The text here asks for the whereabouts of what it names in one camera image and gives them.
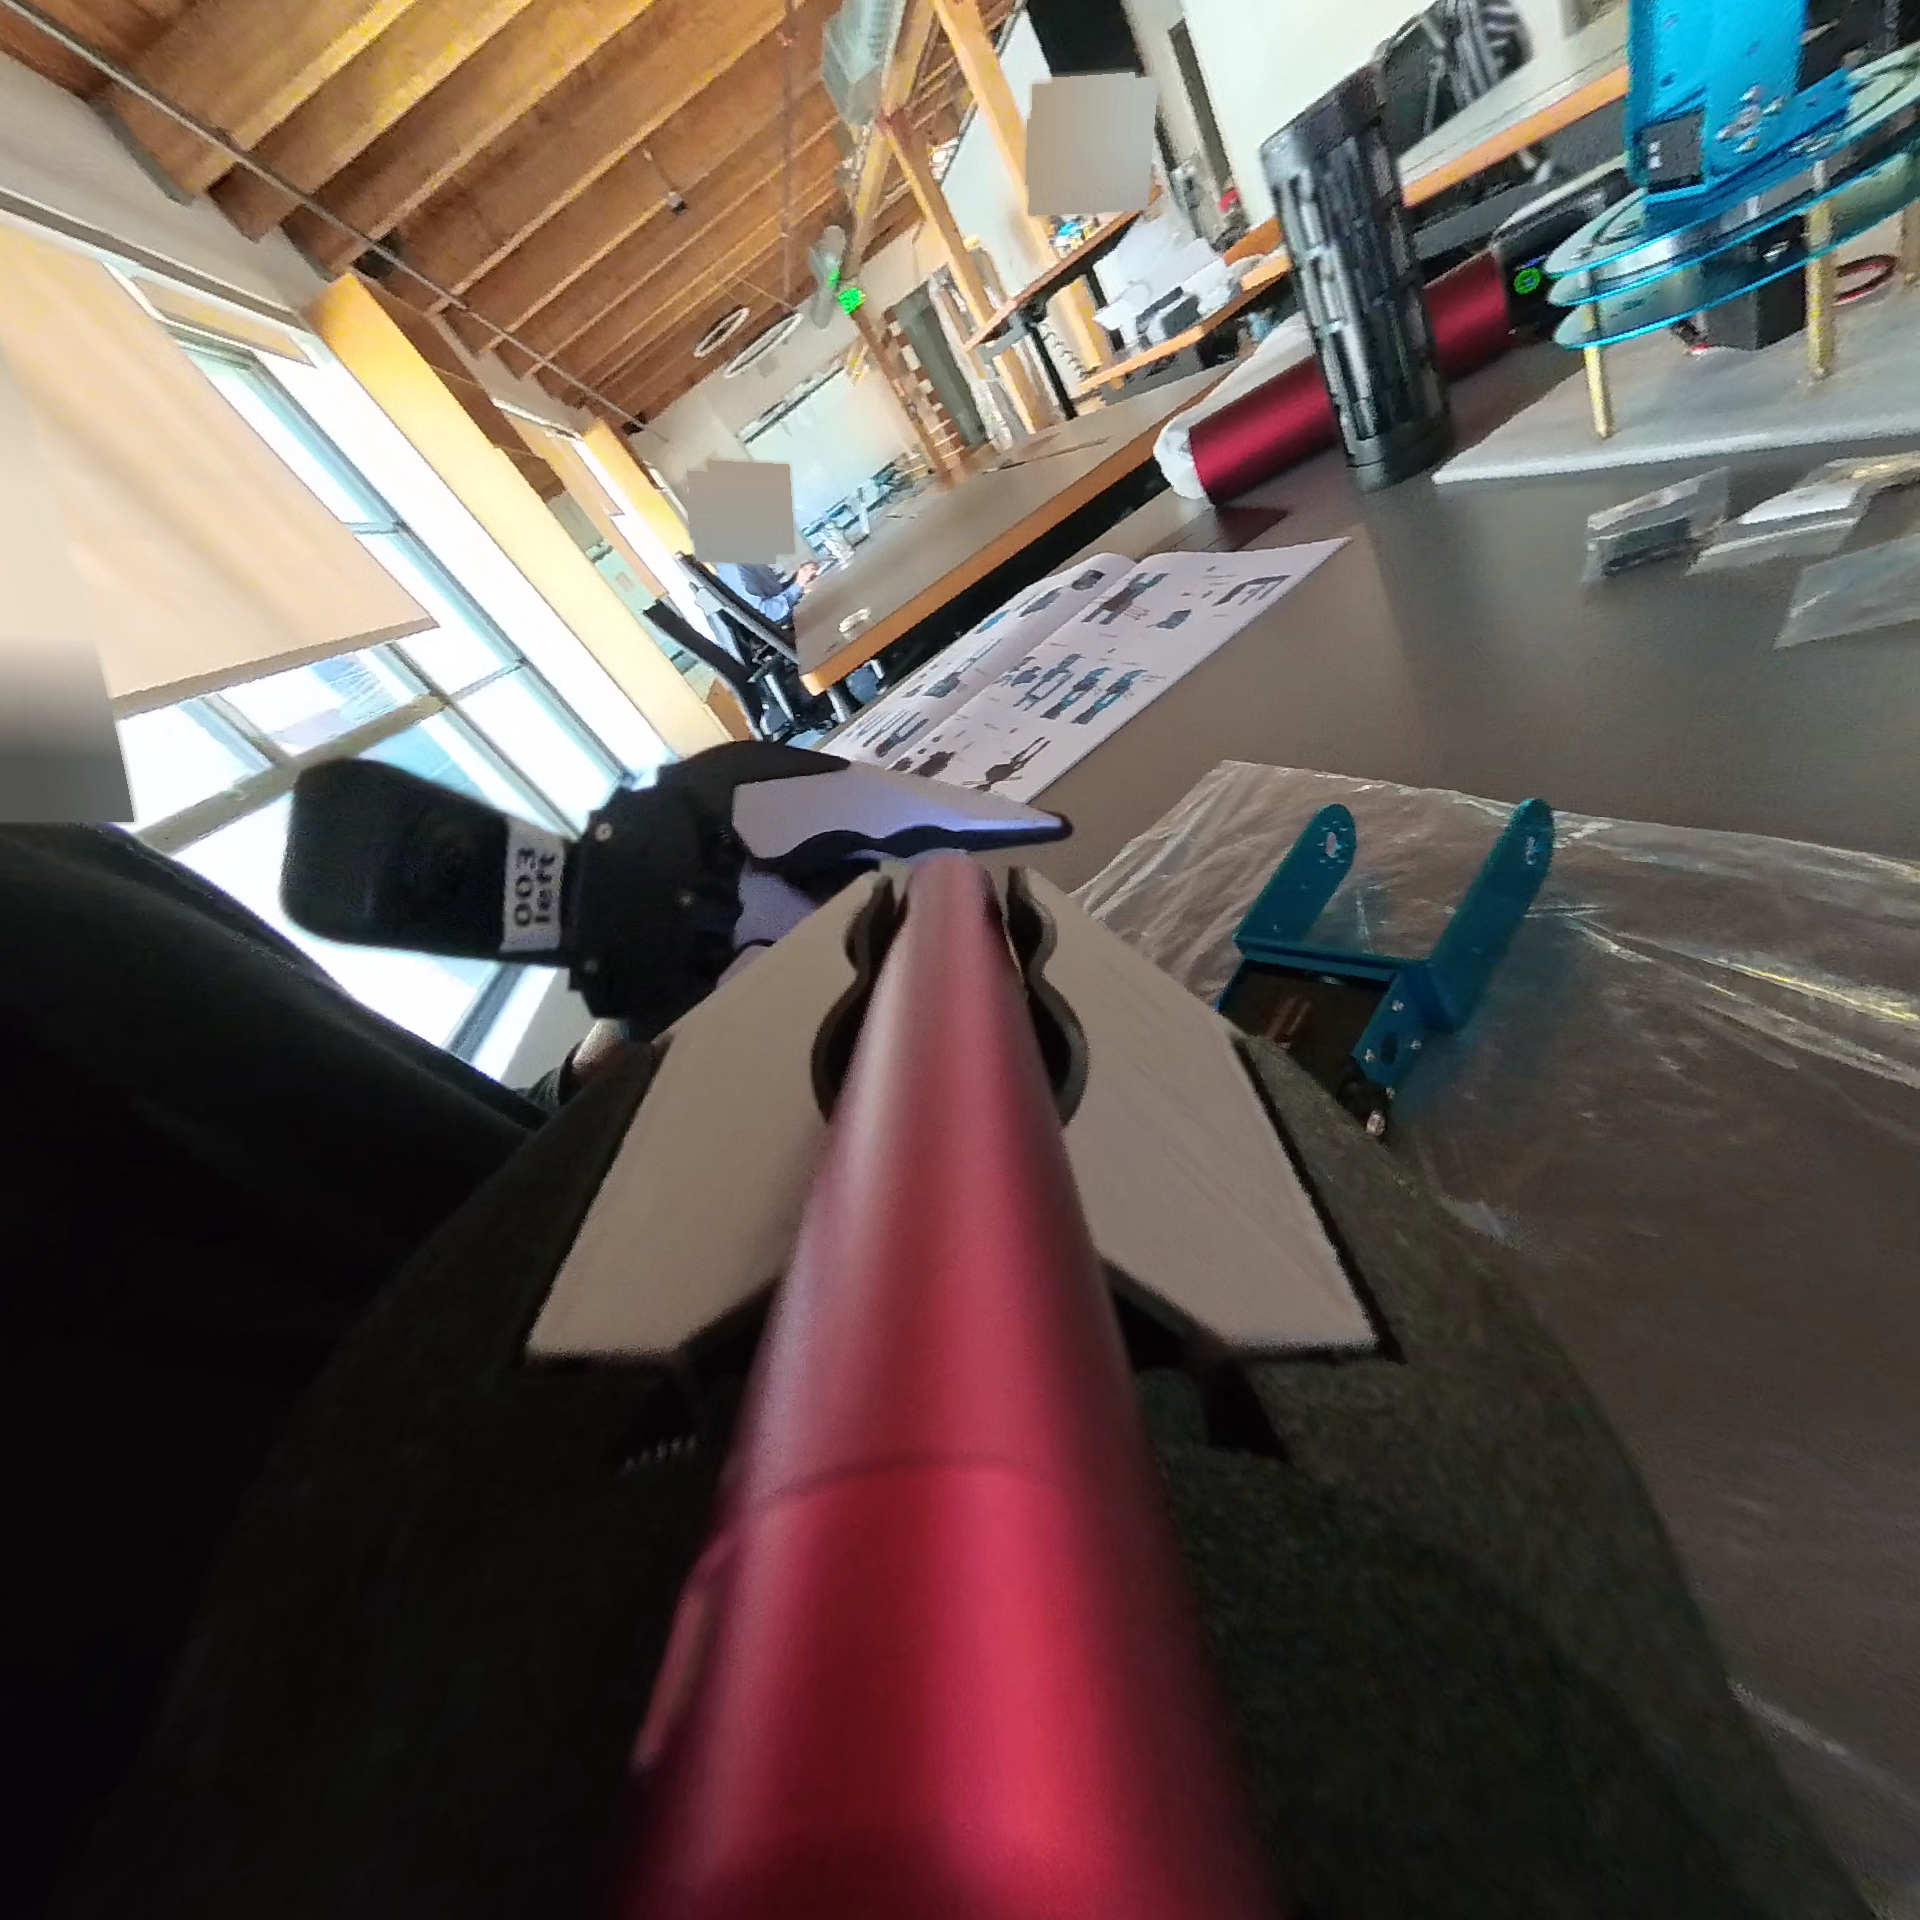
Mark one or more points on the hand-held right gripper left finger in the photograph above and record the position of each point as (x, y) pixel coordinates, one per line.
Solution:
(690, 1169)

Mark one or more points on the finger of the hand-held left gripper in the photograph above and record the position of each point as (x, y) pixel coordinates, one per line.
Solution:
(780, 904)
(900, 809)

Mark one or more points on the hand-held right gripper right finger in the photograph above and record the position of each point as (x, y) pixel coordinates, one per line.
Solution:
(1200, 1185)

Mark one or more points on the blue bracket with black servo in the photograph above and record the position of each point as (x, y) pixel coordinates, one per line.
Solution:
(1424, 989)

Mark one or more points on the red screwdriver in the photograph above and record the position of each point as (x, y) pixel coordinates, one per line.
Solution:
(945, 1498)

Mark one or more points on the blue robot arm base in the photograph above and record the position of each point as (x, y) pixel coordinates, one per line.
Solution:
(1710, 88)

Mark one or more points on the black office chair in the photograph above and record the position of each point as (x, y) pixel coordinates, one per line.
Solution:
(752, 674)

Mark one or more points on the open instruction manual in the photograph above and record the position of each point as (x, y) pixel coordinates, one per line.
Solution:
(1109, 661)

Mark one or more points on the large window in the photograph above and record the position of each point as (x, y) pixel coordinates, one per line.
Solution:
(376, 719)

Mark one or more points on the white crumpled wrap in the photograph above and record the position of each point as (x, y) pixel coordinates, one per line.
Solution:
(1177, 458)

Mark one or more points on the large clear plastic bag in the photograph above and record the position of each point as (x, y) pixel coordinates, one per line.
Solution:
(1652, 1127)

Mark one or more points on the person's dark clothing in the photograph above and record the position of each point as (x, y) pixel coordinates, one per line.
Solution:
(180, 1200)

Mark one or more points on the red metal tube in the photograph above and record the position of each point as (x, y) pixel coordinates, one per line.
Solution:
(1262, 434)

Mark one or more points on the beige roller blind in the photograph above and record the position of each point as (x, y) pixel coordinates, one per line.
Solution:
(208, 511)

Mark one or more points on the black cylinder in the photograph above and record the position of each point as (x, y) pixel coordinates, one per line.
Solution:
(1348, 299)

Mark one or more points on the white foam sheet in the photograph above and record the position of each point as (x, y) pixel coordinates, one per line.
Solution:
(1694, 419)

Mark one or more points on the pile of small screw bags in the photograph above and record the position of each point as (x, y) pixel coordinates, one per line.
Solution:
(1800, 524)

